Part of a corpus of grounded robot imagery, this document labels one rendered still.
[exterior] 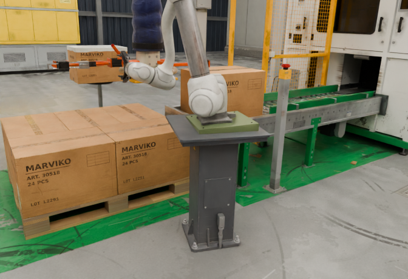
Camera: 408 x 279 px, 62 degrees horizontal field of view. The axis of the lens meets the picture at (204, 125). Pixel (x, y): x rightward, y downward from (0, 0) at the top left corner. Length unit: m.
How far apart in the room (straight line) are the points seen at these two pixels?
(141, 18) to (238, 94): 0.96
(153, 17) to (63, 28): 7.39
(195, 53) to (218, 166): 0.67
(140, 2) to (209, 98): 1.04
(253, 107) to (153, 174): 1.02
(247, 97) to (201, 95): 1.24
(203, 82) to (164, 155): 1.00
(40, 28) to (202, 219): 8.11
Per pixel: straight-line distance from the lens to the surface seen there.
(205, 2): 3.86
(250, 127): 1.90
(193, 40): 1.71
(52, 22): 9.69
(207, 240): 2.17
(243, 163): 2.84
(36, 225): 2.45
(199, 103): 1.66
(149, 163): 2.52
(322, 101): 3.57
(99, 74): 4.20
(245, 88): 2.83
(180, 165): 2.66
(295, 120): 3.16
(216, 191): 2.04
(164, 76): 2.04
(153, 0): 2.46
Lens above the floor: 1.32
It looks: 17 degrees down
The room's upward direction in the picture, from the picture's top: 2 degrees clockwise
